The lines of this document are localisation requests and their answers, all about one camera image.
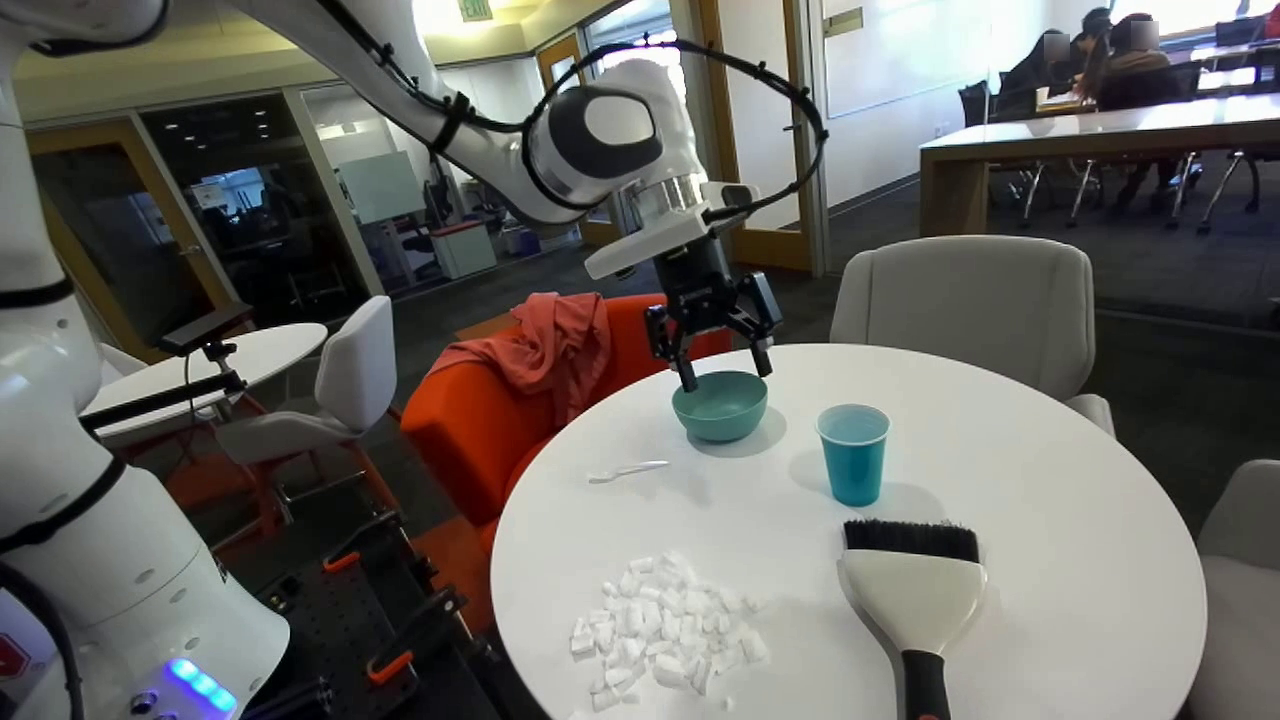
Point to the grey upholstered chair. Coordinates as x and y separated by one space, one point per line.
975 307
1241 585

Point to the large orange armchair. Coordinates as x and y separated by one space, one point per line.
467 427

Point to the thin white plastic strip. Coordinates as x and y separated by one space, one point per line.
624 469

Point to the seated person dark top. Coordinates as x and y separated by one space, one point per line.
1031 74

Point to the white shell chair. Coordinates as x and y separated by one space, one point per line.
355 364

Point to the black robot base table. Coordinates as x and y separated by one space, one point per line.
332 626

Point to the teal plastic cup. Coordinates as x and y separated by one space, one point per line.
855 462

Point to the pile of white pieces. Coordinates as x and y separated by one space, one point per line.
660 626

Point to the seated person maroon top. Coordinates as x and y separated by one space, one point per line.
1141 65

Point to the teal bowl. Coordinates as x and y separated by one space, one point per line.
721 408

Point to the black camera stand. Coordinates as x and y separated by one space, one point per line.
203 333

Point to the small white side table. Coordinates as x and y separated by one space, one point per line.
227 363

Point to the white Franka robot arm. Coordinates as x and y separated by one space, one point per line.
80 560

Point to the long wooden meeting table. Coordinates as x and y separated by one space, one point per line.
1092 134

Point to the seated person grey top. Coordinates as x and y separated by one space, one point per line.
1081 55

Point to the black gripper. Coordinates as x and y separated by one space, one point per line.
707 302

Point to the round white table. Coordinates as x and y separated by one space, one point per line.
1043 560

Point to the pink blanket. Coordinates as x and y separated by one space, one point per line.
533 342

